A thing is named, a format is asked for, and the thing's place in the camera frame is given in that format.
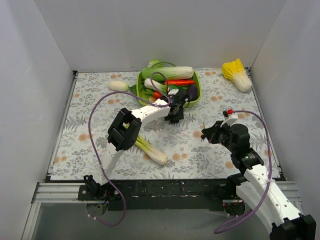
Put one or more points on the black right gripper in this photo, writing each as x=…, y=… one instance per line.
x=212, y=131

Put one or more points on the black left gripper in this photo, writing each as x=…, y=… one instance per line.
x=175, y=110

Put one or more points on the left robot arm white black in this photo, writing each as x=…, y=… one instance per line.
x=123, y=133

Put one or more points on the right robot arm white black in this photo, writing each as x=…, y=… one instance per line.
x=282, y=220

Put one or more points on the small red chili toy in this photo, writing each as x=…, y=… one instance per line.
x=157, y=95

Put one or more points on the purple eggplant toy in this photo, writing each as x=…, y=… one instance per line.
x=192, y=91

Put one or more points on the bok choy toy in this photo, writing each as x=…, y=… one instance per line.
x=152, y=86

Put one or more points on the celery stalk toy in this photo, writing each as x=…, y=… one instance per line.
x=155, y=154

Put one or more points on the green napa cabbage toy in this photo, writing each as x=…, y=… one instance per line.
x=170, y=73

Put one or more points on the green plastic basket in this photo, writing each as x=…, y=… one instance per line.
x=141, y=90

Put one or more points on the light green leaf toy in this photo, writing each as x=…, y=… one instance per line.
x=155, y=63

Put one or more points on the white radish toy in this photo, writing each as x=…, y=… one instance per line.
x=121, y=86

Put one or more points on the yellow white cabbage toy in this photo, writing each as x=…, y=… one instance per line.
x=236, y=73

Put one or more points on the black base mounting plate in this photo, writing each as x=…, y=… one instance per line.
x=164, y=194

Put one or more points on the aluminium frame rail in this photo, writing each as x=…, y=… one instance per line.
x=68, y=192

